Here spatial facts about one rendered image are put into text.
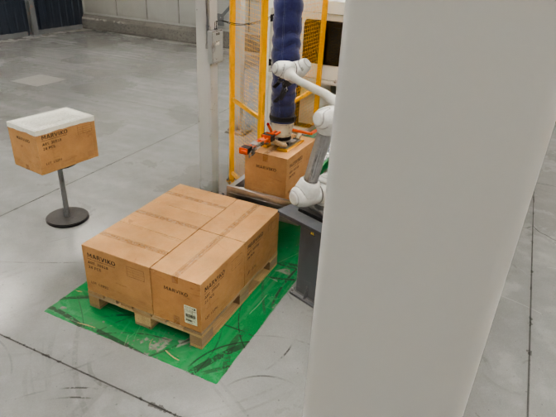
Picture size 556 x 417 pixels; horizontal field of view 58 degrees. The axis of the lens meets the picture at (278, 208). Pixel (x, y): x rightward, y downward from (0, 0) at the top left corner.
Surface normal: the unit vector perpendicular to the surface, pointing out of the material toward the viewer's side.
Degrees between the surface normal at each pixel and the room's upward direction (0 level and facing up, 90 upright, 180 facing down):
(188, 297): 90
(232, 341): 0
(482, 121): 90
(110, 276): 90
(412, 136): 90
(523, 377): 0
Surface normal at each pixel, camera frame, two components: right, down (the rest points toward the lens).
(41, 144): 0.84, 0.29
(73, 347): 0.05, -0.89
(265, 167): -0.45, 0.39
